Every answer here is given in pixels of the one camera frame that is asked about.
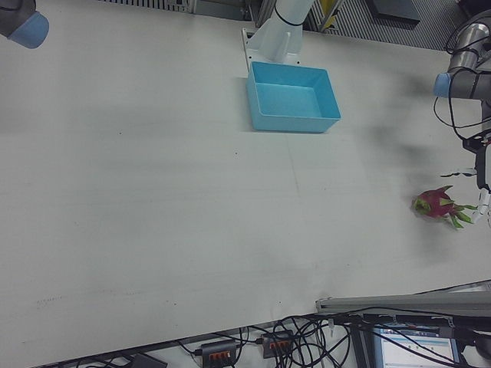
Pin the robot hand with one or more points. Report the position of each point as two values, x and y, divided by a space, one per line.
483 168

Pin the pink dragon fruit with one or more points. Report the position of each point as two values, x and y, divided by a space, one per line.
431 205

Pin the grey aluminium profile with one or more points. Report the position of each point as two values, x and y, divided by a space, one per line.
403 303

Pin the black flat device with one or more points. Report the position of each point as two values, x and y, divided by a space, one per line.
395 11

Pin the computer monitor screen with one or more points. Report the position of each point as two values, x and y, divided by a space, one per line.
414 349

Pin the blue plastic bin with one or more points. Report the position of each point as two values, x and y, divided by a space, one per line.
291 99

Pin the grey USB hub orange ports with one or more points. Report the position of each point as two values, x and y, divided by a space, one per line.
277 344

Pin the power strip with red switches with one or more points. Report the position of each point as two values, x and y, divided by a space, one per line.
218 350

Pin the black power adapter box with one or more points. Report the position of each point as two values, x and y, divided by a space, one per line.
147 361

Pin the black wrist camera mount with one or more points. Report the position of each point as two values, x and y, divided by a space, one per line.
475 142

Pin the yellow bracket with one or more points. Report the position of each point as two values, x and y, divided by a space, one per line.
328 13

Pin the white central mount column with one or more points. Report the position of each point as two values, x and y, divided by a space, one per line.
278 38

